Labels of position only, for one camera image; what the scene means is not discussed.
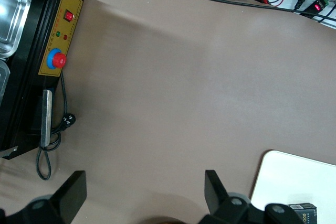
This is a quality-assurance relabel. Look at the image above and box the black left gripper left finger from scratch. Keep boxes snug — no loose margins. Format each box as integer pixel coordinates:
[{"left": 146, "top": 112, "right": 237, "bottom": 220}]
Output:
[{"left": 0, "top": 170, "right": 88, "bottom": 224}]

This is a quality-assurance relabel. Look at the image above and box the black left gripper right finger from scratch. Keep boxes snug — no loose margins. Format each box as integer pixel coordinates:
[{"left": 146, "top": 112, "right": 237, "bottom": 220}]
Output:
[{"left": 201, "top": 169, "right": 299, "bottom": 224}]

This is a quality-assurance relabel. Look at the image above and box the cream plastic serving tray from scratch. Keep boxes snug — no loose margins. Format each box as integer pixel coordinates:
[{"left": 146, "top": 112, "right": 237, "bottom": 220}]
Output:
[{"left": 250, "top": 150, "right": 336, "bottom": 224}]

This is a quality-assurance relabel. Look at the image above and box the black gold small box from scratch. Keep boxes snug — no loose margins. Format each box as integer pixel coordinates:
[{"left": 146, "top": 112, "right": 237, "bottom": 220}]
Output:
[{"left": 287, "top": 202, "right": 318, "bottom": 224}]

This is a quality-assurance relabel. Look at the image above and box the black sealing machine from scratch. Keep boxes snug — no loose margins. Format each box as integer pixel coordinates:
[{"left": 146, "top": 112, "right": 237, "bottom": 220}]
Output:
[{"left": 0, "top": 0, "right": 87, "bottom": 161}]

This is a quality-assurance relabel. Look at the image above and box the steel food container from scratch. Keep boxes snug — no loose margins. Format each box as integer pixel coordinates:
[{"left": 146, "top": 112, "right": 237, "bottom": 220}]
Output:
[
  {"left": 0, "top": 0, "right": 34, "bottom": 59},
  {"left": 0, "top": 60, "right": 11, "bottom": 104}
]

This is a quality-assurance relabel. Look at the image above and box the red emergency stop button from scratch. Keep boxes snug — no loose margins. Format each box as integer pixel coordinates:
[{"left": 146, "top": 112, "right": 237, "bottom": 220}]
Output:
[{"left": 46, "top": 48, "right": 67, "bottom": 70}]

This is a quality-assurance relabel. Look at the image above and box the yellow machine control panel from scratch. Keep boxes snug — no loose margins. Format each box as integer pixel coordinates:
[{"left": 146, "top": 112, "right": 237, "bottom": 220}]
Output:
[{"left": 38, "top": 0, "right": 84, "bottom": 77}]

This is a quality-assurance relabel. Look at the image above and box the small module with red light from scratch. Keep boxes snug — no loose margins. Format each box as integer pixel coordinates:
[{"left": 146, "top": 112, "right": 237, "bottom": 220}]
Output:
[{"left": 301, "top": 0, "right": 330, "bottom": 19}]

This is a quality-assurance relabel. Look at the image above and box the black machine power cord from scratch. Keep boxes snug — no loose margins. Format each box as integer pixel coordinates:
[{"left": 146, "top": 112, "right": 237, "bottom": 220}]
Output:
[{"left": 36, "top": 71, "right": 77, "bottom": 182}]

